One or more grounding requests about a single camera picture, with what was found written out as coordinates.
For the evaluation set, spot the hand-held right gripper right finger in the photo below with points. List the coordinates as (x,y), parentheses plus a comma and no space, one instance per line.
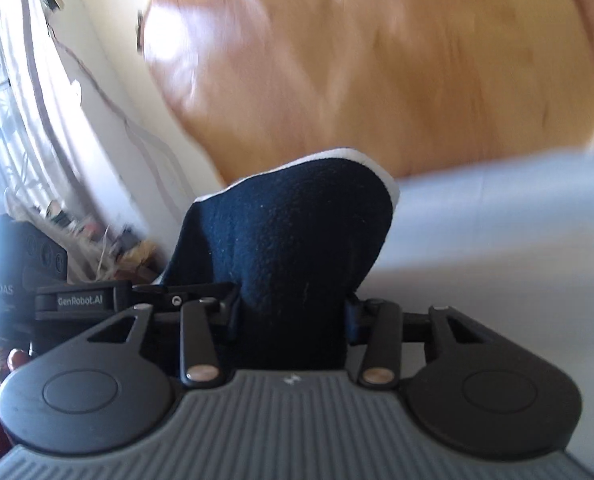
(383,335)

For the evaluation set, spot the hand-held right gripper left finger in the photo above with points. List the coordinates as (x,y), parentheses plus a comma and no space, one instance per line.
(199,340)

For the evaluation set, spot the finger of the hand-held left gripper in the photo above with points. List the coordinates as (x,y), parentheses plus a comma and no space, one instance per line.
(177,294)

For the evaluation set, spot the navy green white sweater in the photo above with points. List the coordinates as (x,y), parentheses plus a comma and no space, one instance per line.
(287,240)

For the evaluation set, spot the person's left hand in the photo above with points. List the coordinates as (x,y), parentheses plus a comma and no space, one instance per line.
(18,361)

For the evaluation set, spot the white curtain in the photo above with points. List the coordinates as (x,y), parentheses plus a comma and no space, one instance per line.
(32,85)

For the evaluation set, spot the wooden headboard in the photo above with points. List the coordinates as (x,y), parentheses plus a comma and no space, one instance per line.
(377,60)

